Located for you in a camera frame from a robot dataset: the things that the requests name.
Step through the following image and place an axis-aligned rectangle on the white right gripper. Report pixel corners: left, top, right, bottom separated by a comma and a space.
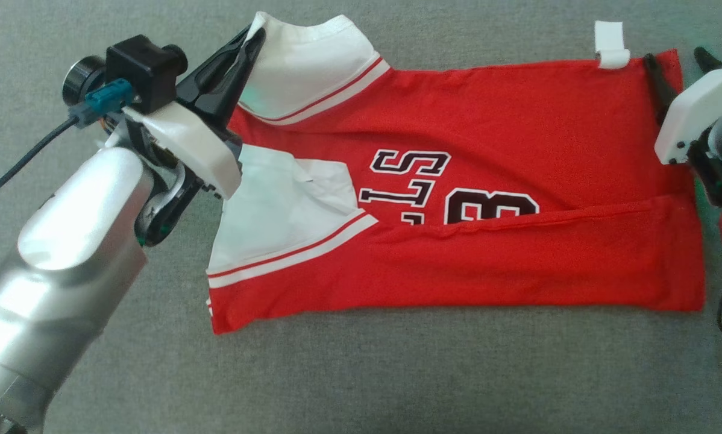
642, 46, 722, 207

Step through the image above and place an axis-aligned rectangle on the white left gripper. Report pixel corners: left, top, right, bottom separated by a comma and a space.
122, 25, 267, 248

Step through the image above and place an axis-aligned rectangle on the red white basketball jersey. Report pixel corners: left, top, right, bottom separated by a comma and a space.
206, 12, 707, 336

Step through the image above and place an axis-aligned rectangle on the grey fabric sofa seat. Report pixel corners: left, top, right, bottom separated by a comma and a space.
0, 0, 722, 434

